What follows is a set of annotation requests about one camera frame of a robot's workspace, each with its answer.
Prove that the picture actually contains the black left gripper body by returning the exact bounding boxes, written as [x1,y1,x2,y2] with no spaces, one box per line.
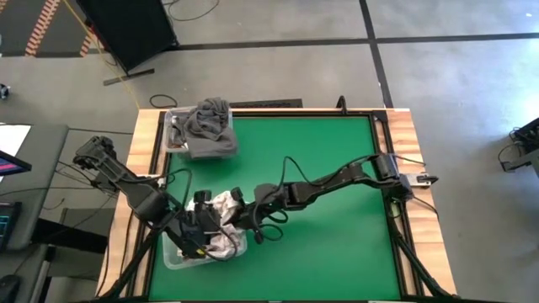
[179,208,224,258]

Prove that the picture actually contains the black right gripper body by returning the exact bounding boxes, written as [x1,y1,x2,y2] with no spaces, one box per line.
[235,197,270,231]

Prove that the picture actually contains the white towel brown checks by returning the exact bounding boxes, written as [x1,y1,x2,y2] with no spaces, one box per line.
[184,190,248,260]

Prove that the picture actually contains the clear plastic bin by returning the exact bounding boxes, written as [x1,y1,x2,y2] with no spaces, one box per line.
[161,201,248,271]
[163,105,235,160]

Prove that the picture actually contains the dark grey towel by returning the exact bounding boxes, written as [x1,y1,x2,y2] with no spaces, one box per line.
[182,97,239,160]

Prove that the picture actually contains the green table mat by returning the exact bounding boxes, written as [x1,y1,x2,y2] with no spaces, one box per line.
[149,115,403,302]

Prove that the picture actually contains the grey desk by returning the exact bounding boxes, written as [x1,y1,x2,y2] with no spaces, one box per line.
[0,123,71,253]

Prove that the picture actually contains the black backlit keyboard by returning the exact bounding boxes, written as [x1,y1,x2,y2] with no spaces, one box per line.
[0,200,23,250]

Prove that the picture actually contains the black monitor pink screen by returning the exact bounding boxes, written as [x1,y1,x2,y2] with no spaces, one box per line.
[0,149,33,178]

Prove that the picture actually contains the black computer mouse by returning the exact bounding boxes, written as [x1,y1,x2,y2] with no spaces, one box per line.
[0,274,20,303]

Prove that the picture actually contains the white paper sheet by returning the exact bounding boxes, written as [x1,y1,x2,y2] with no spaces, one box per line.
[0,124,33,157]

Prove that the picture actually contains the black panel stand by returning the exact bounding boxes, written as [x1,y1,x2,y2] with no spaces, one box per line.
[75,0,179,88]

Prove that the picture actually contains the dark mat orange stripes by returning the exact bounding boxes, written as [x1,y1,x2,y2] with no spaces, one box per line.
[0,0,99,58]

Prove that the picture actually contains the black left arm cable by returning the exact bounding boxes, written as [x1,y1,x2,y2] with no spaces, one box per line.
[159,167,239,263]

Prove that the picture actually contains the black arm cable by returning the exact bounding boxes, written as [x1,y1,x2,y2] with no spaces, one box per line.
[251,155,376,245]
[159,167,239,263]

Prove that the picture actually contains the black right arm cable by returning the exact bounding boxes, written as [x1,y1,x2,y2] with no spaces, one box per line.
[251,155,376,245]

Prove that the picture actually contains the black metal table frame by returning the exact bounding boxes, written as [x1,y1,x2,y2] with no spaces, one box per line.
[142,108,408,302]

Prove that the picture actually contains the black looped floor cable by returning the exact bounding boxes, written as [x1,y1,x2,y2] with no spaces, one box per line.
[148,93,179,109]

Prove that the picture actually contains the yellow floor cable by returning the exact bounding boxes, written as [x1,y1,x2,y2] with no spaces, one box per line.
[62,0,141,110]

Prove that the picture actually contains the black curved floor cable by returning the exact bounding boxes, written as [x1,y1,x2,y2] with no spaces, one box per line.
[162,0,220,22]

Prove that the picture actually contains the black device with cables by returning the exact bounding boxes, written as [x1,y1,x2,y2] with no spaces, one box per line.
[499,116,539,174]

